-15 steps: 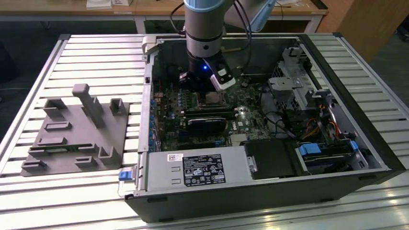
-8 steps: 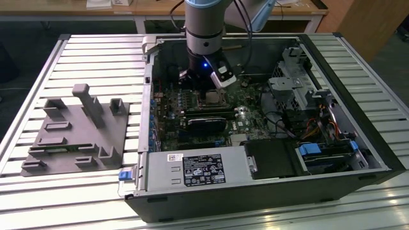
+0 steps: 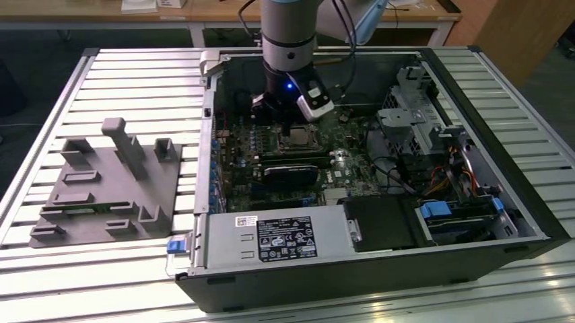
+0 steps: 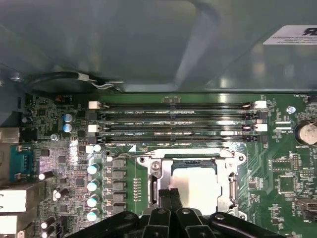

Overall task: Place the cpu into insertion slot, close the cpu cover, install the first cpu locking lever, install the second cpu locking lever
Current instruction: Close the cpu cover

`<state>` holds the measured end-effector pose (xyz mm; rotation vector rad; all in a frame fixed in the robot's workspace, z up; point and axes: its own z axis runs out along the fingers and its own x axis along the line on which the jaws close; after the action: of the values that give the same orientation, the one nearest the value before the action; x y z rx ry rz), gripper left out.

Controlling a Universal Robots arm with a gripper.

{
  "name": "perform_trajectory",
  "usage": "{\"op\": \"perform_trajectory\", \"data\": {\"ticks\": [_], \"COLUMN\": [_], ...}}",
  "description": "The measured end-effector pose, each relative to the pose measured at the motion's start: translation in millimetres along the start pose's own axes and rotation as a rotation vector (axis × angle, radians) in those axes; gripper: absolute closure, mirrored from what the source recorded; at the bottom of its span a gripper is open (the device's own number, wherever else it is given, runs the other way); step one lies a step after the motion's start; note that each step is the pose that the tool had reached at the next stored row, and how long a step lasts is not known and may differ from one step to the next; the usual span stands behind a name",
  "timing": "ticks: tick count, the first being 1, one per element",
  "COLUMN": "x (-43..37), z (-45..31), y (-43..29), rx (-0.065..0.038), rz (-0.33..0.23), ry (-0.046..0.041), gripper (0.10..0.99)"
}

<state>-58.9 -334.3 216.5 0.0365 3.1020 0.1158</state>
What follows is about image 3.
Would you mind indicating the black drive bay box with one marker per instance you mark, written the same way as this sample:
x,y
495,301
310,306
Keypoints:
x,y
382,222

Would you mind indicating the black RAM stick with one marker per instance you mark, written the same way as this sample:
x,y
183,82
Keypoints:
x,y
296,155

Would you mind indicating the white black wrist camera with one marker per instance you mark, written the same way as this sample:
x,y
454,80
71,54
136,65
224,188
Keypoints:
x,y
316,101

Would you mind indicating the black graphics card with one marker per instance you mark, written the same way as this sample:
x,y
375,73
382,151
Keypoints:
x,y
290,175

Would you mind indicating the blue plastic clip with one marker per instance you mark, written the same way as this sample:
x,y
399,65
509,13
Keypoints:
x,y
497,205

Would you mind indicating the blue case latch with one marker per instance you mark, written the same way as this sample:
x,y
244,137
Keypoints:
x,y
176,245

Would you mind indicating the wooden desk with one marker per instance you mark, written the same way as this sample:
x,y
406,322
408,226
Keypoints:
x,y
67,10

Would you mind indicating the metal drive cage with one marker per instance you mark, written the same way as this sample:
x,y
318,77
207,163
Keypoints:
x,y
404,114

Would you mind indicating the white box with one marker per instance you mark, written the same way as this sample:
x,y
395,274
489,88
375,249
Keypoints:
x,y
171,3
139,6

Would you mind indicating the CPU socket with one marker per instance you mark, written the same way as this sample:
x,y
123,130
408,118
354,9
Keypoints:
x,y
283,148

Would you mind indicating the wooden cabinet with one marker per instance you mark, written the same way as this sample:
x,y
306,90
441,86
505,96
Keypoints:
x,y
517,33

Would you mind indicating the green motherboard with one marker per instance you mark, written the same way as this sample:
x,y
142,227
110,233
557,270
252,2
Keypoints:
x,y
355,161

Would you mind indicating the black PC case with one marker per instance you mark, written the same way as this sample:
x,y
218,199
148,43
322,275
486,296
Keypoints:
x,y
314,286

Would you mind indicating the silver power supply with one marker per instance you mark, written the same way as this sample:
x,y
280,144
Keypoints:
x,y
228,242

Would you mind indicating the silver chipset heat sink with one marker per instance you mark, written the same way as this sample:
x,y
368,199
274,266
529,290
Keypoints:
x,y
336,195

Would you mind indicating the hard disk in blue carrier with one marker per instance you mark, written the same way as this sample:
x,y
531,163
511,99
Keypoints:
x,y
434,208

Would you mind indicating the green RAM stick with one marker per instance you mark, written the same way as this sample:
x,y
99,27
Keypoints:
x,y
86,209

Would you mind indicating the grey parts rack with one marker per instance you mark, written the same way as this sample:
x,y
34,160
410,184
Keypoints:
x,y
112,188

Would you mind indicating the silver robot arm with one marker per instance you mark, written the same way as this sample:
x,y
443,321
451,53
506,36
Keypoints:
x,y
287,33

